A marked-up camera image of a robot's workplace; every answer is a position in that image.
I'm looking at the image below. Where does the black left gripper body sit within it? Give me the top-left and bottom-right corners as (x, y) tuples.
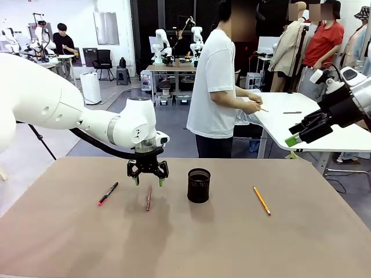
(133, 150), (162, 175)

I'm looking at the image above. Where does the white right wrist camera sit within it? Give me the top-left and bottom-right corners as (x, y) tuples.
(309, 68), (333, 85)

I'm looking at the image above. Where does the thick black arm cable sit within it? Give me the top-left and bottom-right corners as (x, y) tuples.
(68, 127), (137, 160)

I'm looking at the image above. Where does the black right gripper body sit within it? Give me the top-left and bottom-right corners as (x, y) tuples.
(317, 83), (366, 128)

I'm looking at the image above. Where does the white background table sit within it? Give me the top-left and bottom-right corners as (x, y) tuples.
(257, 36), (281, 70)

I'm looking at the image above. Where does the mannequin with bucket hat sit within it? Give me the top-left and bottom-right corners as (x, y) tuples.
(339, 5), (371, 75)

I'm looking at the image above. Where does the black tripod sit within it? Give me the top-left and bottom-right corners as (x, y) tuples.
(16, 120), (57, 161)

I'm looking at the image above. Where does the person in black shirt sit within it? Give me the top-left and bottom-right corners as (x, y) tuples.
(52, 23), (78, 57)

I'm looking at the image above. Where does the person in white T-shirt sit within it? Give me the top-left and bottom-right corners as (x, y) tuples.
(186, 0), (241, 159)

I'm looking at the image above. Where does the person's right forearm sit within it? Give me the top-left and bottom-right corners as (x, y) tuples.
(210, 91), (246, 110)

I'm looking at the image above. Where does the thin black camera cable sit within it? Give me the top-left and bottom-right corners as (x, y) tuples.
(321, 63), (342, 76)

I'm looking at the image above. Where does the clear plastic sheet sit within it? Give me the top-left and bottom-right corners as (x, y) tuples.
(234, 97), (263, 126)

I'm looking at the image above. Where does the background work desk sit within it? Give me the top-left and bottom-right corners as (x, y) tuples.
(37, 53), (79, 86)

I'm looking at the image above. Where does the black marker red cap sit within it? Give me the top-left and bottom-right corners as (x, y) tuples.
(97, 181), (119, 207)

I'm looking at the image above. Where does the black floor cable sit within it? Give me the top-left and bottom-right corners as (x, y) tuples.
(326, 175), (348, 194)

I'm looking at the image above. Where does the lit computer case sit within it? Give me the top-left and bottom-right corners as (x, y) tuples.
(140, 72), (153, 91)

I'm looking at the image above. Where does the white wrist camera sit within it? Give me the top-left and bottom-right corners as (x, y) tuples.
(155, 131), (170, 148)
(309, 68), (333, 85)

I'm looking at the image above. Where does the person's right hand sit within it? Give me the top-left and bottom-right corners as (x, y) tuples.
(242, 101), (261, 114)

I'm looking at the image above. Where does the black office chair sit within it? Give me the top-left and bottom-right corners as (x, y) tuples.
(92, 49), (115, 82)

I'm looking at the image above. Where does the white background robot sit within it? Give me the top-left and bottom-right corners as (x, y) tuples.
(0, 27), (23, 56)

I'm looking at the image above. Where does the black camera stand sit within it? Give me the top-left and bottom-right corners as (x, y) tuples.
(286, 27), (308, 95)

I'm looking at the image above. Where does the white robot with red headset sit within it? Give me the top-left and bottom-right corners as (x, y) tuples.
(27, 13), (57, 63)

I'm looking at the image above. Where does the black mesh pen holder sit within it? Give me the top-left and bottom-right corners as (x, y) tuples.
(187, 168), (212, 203)

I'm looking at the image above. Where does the white air purifier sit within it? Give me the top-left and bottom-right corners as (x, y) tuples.
(79, 72), (103, 105)

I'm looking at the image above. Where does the person in red shirt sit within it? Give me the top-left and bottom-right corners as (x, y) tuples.
(302, 0), (345, 76)

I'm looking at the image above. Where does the wooden top work table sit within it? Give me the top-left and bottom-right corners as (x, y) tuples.
(145, 64), (198, 107)

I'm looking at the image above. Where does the mannequin in beige coat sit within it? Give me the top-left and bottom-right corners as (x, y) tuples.
(268, 1), (308, 94)

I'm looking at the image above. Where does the white computer case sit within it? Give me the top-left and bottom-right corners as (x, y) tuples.
(246, 72), (263, 89)

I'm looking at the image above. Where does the white curved side table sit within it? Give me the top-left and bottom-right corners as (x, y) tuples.
(242, 92), (371, 177)

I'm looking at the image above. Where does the grey storage bin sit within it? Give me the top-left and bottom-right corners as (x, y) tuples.
(175, 93), (192, 106)
(155, 93), (174, 107)

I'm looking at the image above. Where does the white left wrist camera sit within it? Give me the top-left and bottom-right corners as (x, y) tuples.
(155, 131), (170, 148)

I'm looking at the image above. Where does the grey plastic stool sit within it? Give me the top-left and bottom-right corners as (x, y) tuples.
(116, 67), (132, 86)

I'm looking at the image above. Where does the grey wall panel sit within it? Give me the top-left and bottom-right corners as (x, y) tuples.
(93, 11), (120, 46)

